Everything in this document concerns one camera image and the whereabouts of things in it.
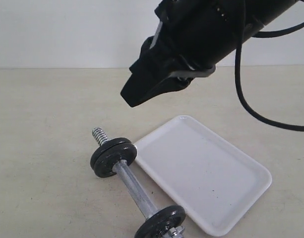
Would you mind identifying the chrome dumbbell bar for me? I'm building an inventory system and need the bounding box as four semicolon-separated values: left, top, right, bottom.
92;127;185;238

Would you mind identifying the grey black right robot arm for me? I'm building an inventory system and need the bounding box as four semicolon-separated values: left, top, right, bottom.
121;0;295;107

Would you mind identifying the white rectangular tray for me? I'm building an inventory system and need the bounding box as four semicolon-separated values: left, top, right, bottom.
135;115;272;237

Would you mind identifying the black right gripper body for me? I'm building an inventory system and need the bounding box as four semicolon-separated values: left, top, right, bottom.
128;0;266;84

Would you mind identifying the black weight plate on bar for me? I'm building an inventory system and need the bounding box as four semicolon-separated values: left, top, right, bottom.
92;144;137;178

